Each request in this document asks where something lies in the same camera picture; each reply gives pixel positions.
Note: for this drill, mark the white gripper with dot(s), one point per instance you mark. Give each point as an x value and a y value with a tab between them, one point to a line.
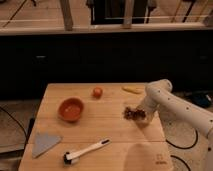
149	106

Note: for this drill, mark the dark grape bunch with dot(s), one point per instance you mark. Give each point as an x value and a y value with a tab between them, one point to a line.
133	113

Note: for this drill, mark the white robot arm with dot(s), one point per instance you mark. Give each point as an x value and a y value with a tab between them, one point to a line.
159	93

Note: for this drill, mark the red bowl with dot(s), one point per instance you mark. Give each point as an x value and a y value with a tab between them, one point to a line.
71	109

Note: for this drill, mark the yellow banana piece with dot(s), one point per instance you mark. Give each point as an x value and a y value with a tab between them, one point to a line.
132	90

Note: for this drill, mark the orange tomato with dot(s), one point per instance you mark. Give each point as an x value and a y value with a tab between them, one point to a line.
97	92

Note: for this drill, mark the white black brush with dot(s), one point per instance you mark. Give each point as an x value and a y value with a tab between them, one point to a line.
71	157

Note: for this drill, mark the grey triangular cloth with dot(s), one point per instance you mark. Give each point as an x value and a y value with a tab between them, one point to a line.
44	142

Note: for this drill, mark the wooden post right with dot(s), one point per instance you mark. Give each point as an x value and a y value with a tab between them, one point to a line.
128	13

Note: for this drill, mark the wooden post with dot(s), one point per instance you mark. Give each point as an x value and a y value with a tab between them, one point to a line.
128	13
67	16

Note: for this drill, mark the wooden post left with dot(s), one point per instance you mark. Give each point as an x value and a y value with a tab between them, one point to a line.
67	16

